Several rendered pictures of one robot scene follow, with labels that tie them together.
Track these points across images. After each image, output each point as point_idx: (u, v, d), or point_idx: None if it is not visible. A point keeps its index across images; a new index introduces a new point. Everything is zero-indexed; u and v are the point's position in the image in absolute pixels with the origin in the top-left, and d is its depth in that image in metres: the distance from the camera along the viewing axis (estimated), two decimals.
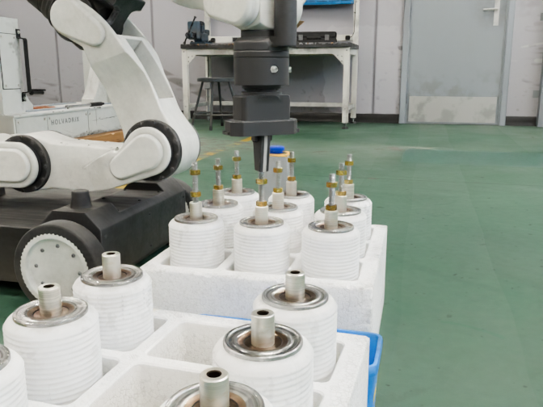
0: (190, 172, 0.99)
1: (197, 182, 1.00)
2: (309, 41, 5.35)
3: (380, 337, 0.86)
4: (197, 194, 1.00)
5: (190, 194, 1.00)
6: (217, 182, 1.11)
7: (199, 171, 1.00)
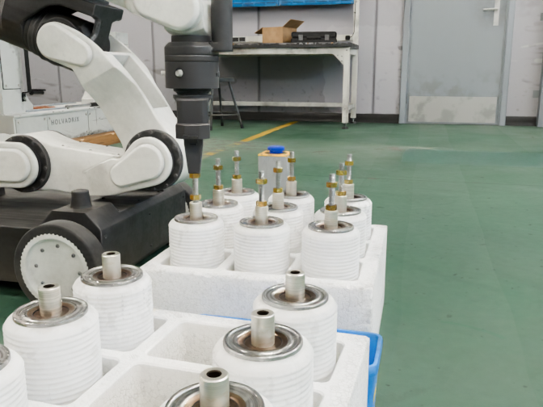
0: (196, 174, 1.01)
1: (194, 186, 1.00)
2: (309, 41, 5.35)
3: (380, 337, 0.86)
4: (191, 195, 1.01)
5: (199, 195, 1.01)
6: (217, 182, 1.11)
7: (193, 176, 0.99)
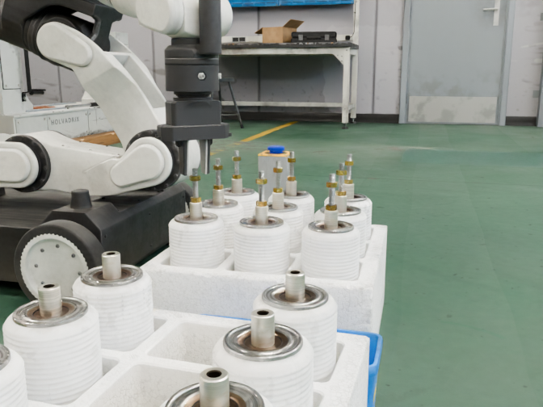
0: (195, 178, 0.99)
1: (195, 187, 1.01)
2: (309, 41, 5.35)
3: (380, 337, 0.86)
4: (200, 199, 1.01)
5: (194, 200, 1.00)
6: (217, 182, 1.11)
7: (193, 177, 1.01)
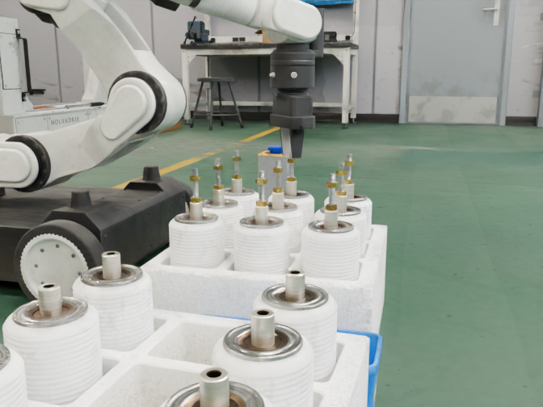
0: (194, 178, 0.99)
1: (195, 187, 1.01)
2: None
3: (380, 337, 0.86)
4: (200, 199, 1.00)
5: (192, 200, 1.00)
6: (217, 182, 1.11)
7: (195, 177, 1.01)
